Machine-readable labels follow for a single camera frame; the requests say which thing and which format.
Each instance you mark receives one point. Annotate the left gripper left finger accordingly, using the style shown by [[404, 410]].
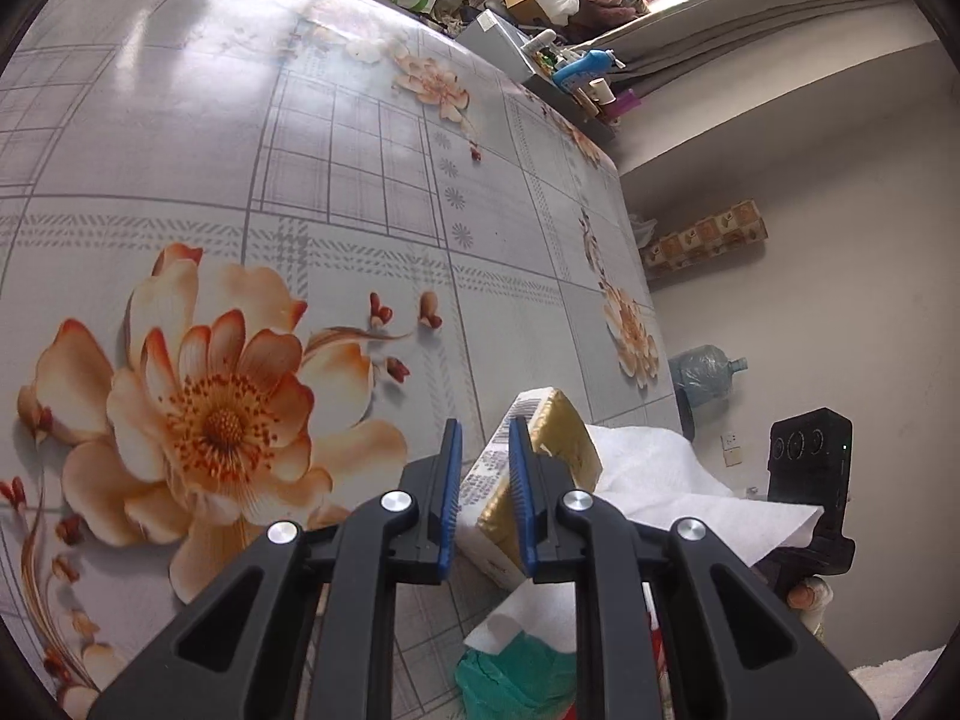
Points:
[[301, 624]]

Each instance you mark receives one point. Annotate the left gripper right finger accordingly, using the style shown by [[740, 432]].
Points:
[[731, 648]]

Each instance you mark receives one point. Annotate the white paper tissue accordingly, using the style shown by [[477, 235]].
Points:
[[653, 477]]

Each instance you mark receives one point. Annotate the gold cigarette box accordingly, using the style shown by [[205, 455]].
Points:
[[507, 503]]

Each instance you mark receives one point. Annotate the person's hand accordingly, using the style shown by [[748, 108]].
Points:
[[811, 595]]

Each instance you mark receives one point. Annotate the red snack wrapper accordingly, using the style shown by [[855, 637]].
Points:
[[658, 657]]

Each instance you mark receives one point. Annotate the empty blue water jug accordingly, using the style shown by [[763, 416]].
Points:
[[705, 374]]

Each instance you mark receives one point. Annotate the white towel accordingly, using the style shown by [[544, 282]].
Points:
[[891, 684]]

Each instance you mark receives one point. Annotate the patterned rolled mat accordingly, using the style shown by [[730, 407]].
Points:
[[738, 226]]

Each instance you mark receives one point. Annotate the purple cup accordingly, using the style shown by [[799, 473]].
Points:
[[623, 103]]

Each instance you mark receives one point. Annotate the floral bed sheet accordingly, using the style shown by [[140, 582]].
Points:
[[255, 255]]

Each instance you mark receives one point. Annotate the beige curtain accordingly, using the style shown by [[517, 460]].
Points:
[[656, 49]]

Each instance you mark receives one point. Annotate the blue detergent bottle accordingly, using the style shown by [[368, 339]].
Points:
[[590, 66]]

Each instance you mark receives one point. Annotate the grey cabinet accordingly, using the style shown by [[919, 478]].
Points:
[[498, 42]]

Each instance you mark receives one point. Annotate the wall power socket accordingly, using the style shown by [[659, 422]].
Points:
[[731, 450]]

